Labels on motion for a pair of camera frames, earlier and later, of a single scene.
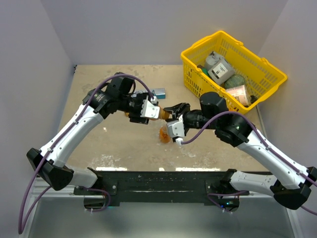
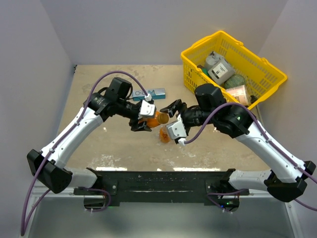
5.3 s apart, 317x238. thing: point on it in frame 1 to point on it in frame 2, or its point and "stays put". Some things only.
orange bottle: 163,114 to 152,122
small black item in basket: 253,99 stays put
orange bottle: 164,136 stays put
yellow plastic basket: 261,77 stays put
